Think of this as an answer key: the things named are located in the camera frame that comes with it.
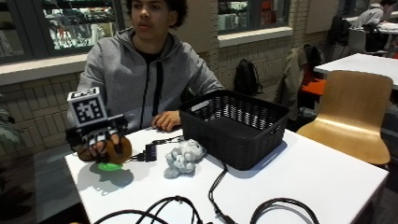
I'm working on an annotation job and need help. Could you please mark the brown soft toy green feet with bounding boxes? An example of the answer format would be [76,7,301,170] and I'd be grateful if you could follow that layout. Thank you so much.
[76,135,134,173]

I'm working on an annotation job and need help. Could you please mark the white marker cube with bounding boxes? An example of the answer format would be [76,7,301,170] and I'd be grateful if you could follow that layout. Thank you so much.
[66,86,109,129]

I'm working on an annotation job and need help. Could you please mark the black usb hub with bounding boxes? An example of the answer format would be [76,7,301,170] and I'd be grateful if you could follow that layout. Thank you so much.
[142,143,159,163]

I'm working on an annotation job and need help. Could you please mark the grey soft toy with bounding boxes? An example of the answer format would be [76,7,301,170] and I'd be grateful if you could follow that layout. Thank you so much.
[162,138,207,180]

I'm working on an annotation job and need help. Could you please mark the the person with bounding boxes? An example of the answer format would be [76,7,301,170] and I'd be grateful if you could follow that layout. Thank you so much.
[66,0,225,135]

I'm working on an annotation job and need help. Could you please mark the black plastic basket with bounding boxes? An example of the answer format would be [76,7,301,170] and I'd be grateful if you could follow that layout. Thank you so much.
[178,89,291,172]

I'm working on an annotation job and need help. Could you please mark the large window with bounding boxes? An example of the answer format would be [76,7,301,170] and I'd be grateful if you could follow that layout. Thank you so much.
[0,0,125,64]

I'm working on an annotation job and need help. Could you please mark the black backpack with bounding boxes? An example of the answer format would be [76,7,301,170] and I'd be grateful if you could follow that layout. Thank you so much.
[231,58,263,97]

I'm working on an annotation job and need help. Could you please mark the beige jacket on chair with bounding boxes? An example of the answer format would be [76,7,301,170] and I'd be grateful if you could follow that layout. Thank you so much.
[274,43,326,121]

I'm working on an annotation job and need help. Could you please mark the orange chair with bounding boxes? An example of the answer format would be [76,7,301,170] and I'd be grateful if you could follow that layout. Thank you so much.
[298,68,328,98]

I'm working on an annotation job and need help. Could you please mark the small window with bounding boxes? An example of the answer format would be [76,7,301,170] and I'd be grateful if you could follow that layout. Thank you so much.
[217,0,293,35]

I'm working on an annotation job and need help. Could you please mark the wooden chair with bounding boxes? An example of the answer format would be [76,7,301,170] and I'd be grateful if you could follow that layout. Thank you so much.
[294,69,394,166]

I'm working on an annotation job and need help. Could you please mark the black coat on chair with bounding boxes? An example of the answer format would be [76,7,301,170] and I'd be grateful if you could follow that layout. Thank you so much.
[326,14,352,47]

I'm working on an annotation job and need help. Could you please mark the white table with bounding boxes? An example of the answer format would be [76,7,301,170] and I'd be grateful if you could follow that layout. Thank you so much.
[312,52,398,91]

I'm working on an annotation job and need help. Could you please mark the black hub cable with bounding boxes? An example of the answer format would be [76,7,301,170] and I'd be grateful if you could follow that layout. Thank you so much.
[150,135,186,147]

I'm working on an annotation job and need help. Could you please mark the black tangled cable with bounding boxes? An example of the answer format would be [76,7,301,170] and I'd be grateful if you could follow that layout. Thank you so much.
[92,195,205,224]

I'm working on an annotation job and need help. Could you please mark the black cable from basket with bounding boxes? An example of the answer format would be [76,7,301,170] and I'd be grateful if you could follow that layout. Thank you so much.
[207,164,238,224]

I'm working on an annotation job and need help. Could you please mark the black looped cable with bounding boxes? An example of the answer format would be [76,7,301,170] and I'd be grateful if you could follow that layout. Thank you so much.
[249,197,322,224]

